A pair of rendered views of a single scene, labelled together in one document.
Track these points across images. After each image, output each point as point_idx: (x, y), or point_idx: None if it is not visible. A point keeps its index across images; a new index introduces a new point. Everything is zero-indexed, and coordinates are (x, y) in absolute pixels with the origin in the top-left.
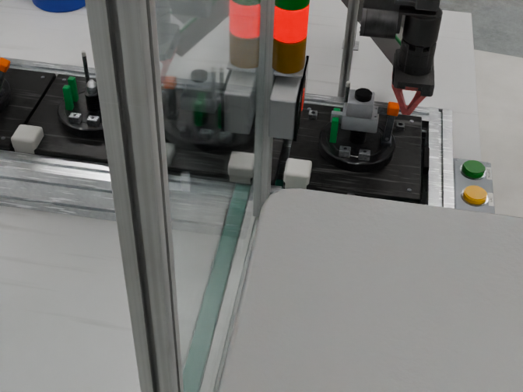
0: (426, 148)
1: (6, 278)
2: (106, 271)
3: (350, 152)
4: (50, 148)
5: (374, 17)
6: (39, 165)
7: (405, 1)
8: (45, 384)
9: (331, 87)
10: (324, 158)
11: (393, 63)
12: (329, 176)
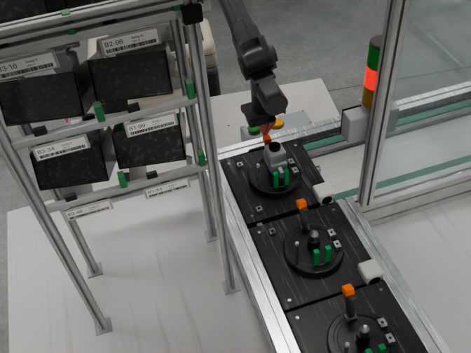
0: (250, 150)
1: None
2: (445, 290)
3: (291, 171)
4: (422, 348)
5: (282, 92)
6: (440, 348)
7: (272, 71)
8: None
9: (165, 258)
10: (297, 188)
11: (257, 123)
12: (311, 180)
